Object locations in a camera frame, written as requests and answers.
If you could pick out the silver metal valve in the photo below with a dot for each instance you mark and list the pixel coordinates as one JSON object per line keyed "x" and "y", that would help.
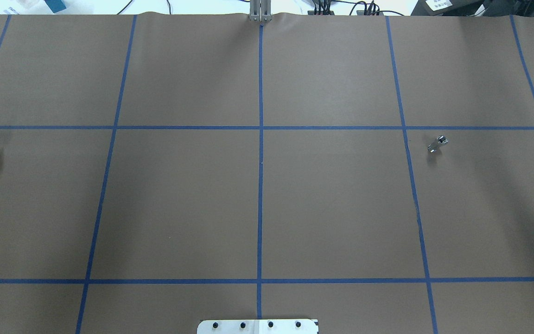
{"x": 437, "y": 144}

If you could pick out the brown paper table mat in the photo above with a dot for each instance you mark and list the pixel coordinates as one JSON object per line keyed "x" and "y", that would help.
{"x": 158, "y": 170}

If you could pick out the aluminium camera post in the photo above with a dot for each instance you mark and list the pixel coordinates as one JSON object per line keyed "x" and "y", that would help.
{"x": 260, "y": 11}

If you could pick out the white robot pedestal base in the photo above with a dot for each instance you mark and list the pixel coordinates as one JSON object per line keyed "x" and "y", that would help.
{"x": 259, "y": 326}

